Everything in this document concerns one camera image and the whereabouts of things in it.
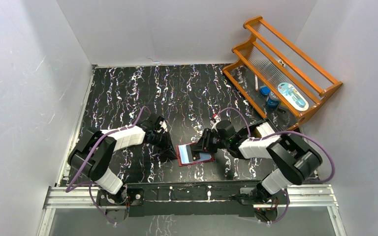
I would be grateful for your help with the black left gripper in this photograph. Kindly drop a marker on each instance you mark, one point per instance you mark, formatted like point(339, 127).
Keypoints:
point(162, 141)

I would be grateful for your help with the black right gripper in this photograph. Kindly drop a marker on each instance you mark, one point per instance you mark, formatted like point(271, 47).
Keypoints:
point(206, 147)

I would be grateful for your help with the credit card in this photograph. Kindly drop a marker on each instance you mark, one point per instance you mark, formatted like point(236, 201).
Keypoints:
point(205, 157)

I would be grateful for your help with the red card holder wallet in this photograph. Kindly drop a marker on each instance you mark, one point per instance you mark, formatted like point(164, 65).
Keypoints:
point(186, 155)

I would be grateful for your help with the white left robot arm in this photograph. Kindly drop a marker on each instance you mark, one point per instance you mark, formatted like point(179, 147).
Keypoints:
point(93, 153)

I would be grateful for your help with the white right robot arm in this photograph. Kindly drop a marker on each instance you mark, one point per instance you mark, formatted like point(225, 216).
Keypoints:
point(295, 159)

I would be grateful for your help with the stack of white cards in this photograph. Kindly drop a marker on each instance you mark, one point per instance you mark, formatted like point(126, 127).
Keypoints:
point(263, 130)

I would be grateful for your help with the black plastic card box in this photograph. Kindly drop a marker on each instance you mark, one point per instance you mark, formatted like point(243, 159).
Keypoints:
point(254, 125)

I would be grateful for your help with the small blue block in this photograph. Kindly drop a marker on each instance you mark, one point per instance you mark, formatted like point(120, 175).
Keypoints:
point(264, 90)

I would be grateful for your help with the white pen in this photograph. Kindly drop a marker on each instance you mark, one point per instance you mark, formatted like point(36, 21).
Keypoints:
point(256, 83)

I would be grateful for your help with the orange wooden shelf rack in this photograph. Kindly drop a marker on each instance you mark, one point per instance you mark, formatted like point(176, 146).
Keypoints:
point(275, 59)

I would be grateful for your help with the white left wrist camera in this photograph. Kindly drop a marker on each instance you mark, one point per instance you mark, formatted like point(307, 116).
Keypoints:
point(164, 127)

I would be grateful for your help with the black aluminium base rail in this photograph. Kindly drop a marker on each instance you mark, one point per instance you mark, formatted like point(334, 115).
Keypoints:
point(192, 198)

